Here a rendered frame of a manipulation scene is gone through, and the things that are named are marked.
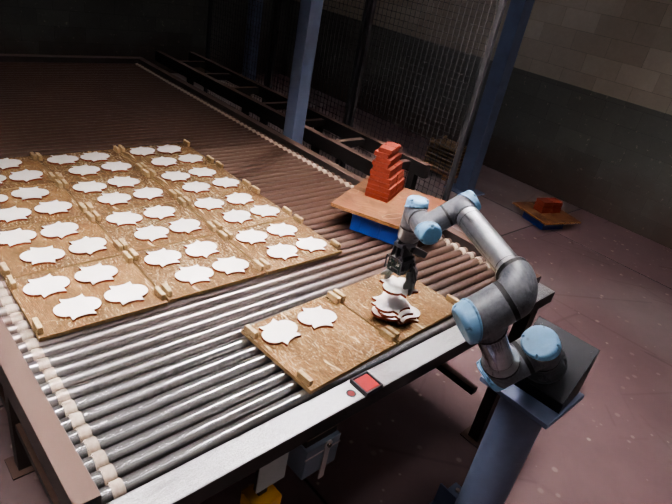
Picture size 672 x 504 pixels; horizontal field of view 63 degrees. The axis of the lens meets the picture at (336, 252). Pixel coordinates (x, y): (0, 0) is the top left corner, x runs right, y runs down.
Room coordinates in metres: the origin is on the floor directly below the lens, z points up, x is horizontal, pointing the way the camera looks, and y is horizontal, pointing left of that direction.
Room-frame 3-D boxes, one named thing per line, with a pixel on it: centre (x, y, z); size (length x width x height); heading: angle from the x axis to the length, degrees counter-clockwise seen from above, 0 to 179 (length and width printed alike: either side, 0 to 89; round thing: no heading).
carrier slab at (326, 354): (1.50, 0.00, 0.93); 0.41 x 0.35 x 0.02; 140
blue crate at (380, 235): (2.49, -0.23, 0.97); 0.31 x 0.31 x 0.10; 70
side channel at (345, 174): (3.60, 0.56, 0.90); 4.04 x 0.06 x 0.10; 48
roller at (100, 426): (1.64, -0.09, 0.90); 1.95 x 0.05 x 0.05; 138
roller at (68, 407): (1.71, -0.01, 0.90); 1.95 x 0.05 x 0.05; 138
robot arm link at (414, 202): (1.68, -0.23, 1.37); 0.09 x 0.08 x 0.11; 17
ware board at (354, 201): (2.56, -0.25, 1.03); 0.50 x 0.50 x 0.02; 70
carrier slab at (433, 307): (1.82, -0.27, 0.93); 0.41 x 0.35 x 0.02; 140
